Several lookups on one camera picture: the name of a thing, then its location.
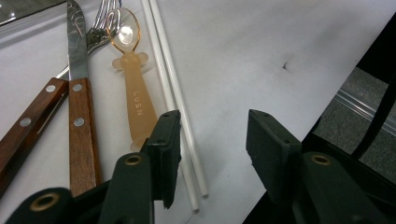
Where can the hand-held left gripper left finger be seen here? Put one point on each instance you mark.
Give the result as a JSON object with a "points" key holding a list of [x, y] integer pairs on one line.
{"points": [[166, 149]]}

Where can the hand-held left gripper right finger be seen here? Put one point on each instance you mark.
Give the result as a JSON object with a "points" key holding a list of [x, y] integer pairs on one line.
{"points": [[274, 155]]}

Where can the white chopstick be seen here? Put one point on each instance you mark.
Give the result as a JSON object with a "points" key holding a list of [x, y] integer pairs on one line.
{"points": [[168, 62], [158, 62]]}

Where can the smoky clear plastic bin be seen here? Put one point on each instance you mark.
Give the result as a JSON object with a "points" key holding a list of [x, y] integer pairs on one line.
{"points": [[18, 9]]}

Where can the white table sheet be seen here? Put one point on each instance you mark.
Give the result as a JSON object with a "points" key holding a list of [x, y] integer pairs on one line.
{"points": [[249, 62]]}

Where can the metal floor rail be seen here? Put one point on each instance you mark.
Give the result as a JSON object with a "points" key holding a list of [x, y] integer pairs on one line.
{"points": [[355, 104]]}

